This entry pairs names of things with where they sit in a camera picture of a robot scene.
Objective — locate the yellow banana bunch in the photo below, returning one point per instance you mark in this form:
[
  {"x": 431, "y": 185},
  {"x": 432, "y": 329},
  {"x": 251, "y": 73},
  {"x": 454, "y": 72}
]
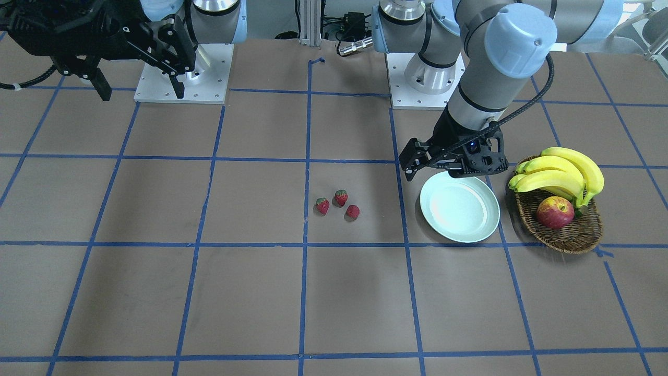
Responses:
[{"x": 562, "y": 171}]

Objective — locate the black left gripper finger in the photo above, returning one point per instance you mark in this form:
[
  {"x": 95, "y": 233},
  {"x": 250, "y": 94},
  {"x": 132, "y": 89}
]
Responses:
[{"x": 410, "y": 173}]

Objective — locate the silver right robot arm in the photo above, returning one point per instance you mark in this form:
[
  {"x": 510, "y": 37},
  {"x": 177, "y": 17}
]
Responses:
[{"x": 207, "y": 22}]

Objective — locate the red apple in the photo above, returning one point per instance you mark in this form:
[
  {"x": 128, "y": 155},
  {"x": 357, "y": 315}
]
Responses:
[{"x": 555, "y": 212}]

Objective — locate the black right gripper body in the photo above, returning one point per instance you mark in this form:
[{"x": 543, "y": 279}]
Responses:
[{"x": 136, "y": 32}]

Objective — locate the light green plate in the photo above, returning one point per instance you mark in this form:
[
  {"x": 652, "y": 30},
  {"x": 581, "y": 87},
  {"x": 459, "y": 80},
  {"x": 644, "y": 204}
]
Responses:
[{"x": 460, "y": 209}]

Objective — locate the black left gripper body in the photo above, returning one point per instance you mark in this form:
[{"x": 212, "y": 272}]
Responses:
[{"x": 447, "y": 132}]

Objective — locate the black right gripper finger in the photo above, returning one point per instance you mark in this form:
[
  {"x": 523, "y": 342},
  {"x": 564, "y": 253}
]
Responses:
[
  {"x": 100, "y": 84},
  {"x": 177, "y": 85}
]

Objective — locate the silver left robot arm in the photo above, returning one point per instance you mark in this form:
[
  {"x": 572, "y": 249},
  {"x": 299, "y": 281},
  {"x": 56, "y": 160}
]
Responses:
[{"x": 506, "y": 43}]

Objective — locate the red strawberry green leaves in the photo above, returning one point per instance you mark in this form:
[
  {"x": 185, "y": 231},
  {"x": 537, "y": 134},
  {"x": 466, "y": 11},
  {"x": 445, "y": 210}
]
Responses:
[{"x": 341, "y": 197}]

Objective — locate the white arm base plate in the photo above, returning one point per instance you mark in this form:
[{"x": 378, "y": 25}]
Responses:
[
  {"x": 414, "y": 85},
  {"x": 206, "y": 84}
]

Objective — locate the red strawberry without leaves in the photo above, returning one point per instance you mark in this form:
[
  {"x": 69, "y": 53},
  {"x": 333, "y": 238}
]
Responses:
[{"x": 353, "y": 211}]

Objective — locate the brown wicker basket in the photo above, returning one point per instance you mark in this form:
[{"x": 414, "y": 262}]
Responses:
[{"x": 582, "y": 235}]

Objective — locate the black power adapter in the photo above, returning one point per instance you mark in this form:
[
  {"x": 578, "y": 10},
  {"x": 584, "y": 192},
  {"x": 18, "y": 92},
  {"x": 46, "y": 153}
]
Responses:
[{"x": 354, "y": 24}]

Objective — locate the aluminium frame post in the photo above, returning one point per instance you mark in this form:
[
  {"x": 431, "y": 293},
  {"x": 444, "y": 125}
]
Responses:
[{"x": 309, "y": 14}]

